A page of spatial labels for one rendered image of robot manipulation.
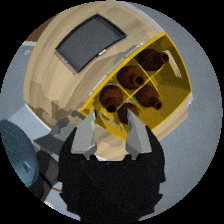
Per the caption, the yellow divided crate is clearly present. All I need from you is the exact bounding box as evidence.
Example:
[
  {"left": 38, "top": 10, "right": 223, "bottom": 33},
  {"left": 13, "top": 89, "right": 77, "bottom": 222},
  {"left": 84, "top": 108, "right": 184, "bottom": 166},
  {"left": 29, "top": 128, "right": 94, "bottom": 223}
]
[{"left": 79, "top": 32, "right": 192, "bottom": 142}]

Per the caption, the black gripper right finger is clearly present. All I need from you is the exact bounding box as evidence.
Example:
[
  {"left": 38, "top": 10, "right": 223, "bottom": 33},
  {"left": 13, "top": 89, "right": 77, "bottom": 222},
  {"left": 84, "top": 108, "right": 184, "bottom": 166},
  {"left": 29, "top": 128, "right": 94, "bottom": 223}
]
[{"left": 125, "top": 109, "right": 166, "bottom": 183}]

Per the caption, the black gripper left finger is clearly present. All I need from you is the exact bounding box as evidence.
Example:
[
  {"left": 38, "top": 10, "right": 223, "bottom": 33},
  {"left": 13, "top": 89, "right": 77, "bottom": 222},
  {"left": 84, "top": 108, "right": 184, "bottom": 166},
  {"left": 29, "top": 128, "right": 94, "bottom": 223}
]
[{"left": 57, "top": 109, "right": 97, "bottom": 182}]

